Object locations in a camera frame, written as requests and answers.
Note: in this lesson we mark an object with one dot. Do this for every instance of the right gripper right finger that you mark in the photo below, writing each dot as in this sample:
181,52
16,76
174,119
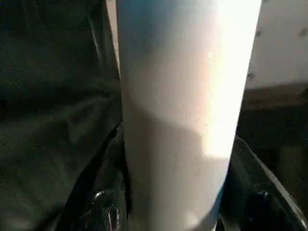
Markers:
260,197

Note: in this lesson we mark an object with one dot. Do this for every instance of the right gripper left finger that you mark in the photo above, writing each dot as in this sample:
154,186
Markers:
98,197

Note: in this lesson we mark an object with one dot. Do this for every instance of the white plastic table leg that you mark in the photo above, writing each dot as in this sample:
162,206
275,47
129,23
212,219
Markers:
187,96

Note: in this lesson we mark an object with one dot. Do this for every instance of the black work mat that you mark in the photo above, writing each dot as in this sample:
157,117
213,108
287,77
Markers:
53,96

